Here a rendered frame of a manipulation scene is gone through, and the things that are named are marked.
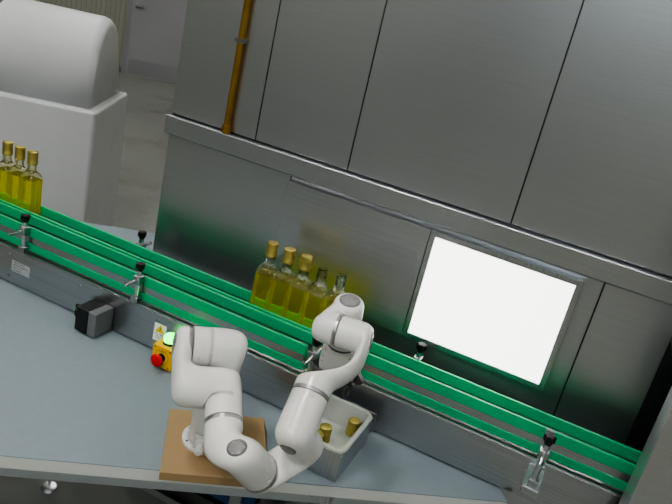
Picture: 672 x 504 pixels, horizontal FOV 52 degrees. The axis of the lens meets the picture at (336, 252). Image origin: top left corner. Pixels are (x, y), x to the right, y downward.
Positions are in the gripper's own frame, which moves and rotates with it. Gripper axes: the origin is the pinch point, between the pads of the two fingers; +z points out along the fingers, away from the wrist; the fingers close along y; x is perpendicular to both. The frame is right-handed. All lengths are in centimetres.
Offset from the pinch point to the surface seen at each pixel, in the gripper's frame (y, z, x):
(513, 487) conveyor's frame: -50, 20, -12
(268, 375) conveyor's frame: 22.2, 11.5, -3.7
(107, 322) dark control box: 77, 16, 1
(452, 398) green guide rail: -27.1, 4.4, -17.8
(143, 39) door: 666, 232, -699
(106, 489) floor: 82, 97, 5
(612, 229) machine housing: -49, -42, -50
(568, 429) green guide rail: -57, 5, -26
